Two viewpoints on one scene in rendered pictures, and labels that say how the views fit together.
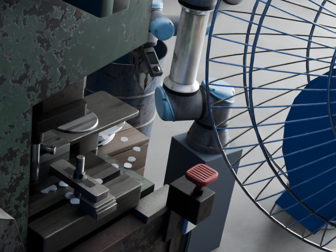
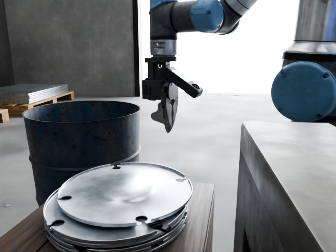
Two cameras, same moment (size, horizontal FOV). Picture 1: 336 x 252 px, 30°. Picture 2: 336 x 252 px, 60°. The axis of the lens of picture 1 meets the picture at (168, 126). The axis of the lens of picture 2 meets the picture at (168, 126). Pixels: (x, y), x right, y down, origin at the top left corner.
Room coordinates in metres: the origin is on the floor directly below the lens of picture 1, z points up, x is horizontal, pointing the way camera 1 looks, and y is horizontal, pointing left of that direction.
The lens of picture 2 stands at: (1.45, 0.51, 0.69)
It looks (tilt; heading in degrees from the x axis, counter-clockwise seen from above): 14 degrees down; 331
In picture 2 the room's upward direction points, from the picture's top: straight up
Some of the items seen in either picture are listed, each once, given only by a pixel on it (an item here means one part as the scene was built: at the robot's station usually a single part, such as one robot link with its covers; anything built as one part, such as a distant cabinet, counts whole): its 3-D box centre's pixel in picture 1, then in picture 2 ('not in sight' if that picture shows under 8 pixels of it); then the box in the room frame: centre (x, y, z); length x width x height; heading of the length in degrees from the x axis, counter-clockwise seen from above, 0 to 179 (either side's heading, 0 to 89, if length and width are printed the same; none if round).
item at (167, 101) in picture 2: (140, 71); (166, 102); (2.13, 0.13, 0.55); 0.05 x 0.02 x 0.09; 127
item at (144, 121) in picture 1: (114, 92); (89, 169); (2.53, 0.26, 0.24); 0.42 x 0.42 x 0.48
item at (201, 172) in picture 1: (199, 185); not in sight; (1.22, -0.10, 0.72); 0.07 x 0.06 x 0.08; 145
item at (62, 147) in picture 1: (33, 143); not in sight; (1.22, 0.30, 0.76); 0.15 x 0.09 x 0.05; 55
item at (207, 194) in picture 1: (186, 216); not in sight; (1.23, -0.08, 0.62); 0.10 x 0.06 x 0.20; 55
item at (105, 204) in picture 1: (81, 178); not in sight; (1.12, 0.17, 0.76); 0.17 x 0.06 x 0.10; 55
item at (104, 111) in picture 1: (85, 135); not in sight; (1.36, 0.21, 0.72); 0.25 x 0.14 x 0.14; 145
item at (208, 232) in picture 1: (196, 194); not in sight; (1.87, -0.14, 0.23); 0.18 x 0.18 x 0.45; 44
